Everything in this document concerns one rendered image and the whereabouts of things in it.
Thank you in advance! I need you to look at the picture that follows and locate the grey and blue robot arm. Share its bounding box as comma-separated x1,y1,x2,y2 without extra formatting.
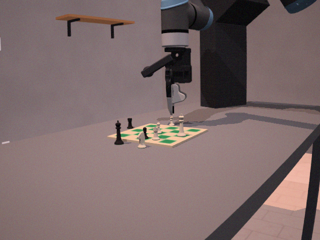
141,0,317,78

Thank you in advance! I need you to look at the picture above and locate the green and cream chessboard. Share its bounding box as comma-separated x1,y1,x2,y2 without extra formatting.
120,123,208,148

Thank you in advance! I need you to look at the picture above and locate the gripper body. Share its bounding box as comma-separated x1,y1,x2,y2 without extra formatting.
164,47,192,84

